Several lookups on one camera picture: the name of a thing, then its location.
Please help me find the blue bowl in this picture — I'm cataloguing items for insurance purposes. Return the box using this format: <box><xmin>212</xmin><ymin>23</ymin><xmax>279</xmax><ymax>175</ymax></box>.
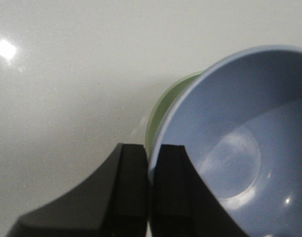
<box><xmin>148</xmin><ymin>45</ymin><xmax>302</xmax><ymax>237</ymax></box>

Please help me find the green bowl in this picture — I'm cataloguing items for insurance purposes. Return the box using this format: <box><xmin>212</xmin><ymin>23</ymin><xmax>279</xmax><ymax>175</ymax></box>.
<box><xmin>145</xmin><ymin>71</ymin><xmax>203</xmax><ymax>158</ymax></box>

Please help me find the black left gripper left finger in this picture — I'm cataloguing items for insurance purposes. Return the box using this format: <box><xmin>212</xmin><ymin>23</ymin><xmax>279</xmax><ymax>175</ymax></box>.
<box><xmin>8</xmin><ymin>143</ymin><xmax>148</xmax><ymax>237</ymax></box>

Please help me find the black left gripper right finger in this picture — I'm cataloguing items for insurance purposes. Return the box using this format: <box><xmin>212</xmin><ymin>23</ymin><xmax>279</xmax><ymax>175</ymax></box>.
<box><xmin>150</xmin><ymin>145</ymin><xmax>246</xmax><ymax>237</ymax></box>

